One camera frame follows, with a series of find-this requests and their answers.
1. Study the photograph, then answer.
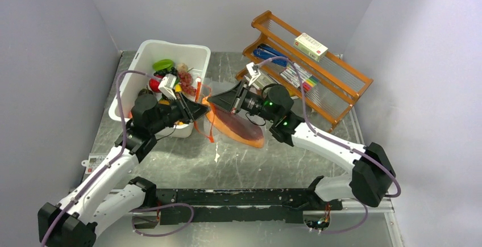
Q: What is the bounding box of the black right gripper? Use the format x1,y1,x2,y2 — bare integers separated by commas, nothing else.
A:
207,79,277,123

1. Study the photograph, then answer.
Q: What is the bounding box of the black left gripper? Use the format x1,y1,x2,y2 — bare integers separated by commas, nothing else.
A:
149,91,211,134

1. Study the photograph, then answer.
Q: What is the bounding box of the clear zip bag orange zipper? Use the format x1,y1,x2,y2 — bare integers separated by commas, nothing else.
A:
194,78,265,149

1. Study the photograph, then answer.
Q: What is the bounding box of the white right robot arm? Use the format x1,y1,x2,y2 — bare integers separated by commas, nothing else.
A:
207,81,396,210

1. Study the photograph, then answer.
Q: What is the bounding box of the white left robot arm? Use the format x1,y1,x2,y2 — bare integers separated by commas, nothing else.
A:
38,93,210,246

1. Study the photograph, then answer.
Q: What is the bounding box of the red grape bunch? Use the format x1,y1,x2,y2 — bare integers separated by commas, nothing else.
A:
177,71,197,97

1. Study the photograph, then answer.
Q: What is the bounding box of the white green box lower shelf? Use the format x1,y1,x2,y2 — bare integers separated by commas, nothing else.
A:
252,72,279,90

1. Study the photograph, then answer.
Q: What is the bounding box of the garlic bulb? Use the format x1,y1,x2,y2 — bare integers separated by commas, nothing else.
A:
176,63,189,73

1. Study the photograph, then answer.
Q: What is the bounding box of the black grape bunch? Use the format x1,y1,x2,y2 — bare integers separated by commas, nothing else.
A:
154,66,178,78

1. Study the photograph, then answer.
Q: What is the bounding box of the red apple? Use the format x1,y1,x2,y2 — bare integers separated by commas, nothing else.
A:
148,79,161,93

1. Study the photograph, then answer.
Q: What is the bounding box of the dark mangosteen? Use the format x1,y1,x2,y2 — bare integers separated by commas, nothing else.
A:
138,88,154,97

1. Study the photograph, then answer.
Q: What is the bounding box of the white plastic bin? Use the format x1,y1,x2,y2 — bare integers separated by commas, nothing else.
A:
109,40,211,122

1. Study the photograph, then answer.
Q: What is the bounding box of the green lime slice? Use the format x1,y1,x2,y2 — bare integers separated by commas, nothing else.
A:
152,59,174,72

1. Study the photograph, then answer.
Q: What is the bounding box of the blue stapler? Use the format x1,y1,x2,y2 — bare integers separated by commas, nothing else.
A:
252,43,287,68

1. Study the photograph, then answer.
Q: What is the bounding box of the coloured marker pen set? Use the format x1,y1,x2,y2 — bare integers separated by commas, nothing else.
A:
280,63,320,93

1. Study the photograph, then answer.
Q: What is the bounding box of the orange wooden shelf rack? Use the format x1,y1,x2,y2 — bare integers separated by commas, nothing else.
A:
243,11,373,131

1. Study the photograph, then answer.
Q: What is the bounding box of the white red box top shelf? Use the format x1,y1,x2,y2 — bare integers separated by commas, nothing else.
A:
293,33,328,62

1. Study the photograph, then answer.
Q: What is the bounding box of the white label card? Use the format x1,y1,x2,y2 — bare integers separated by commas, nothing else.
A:
81,153,107,174

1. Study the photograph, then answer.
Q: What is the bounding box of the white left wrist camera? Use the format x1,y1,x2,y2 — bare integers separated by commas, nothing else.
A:
159,74,177,100

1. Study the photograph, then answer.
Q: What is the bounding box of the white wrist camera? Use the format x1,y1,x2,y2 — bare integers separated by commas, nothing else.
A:
159,74,177,100
246,62,261,86

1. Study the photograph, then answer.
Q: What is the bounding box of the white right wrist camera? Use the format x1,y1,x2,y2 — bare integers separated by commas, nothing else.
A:
246,62,261,86

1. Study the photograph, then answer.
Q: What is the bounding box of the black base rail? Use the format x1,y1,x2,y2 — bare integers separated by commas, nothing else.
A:
129,177,342,225

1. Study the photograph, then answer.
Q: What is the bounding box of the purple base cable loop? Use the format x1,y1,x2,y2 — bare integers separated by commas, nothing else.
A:
131,202,196,238

